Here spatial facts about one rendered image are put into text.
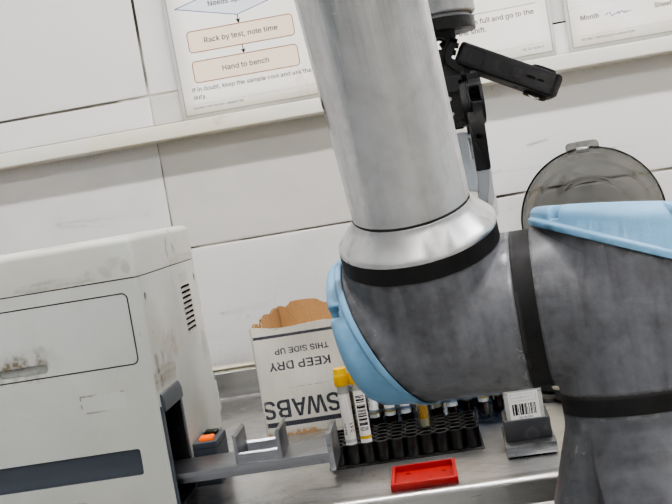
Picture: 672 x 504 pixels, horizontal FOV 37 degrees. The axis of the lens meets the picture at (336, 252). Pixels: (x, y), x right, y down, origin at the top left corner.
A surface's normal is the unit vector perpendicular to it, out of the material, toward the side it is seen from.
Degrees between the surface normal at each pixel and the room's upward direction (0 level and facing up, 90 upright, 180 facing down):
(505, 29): 93
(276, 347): 93
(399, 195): 109
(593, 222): 83
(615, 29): 93
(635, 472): 69
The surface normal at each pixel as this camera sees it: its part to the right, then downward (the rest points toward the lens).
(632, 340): -0.30, 0.03
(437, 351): -0.16, 0.41
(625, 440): -0.54, -0.24
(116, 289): -0.07, 0.07
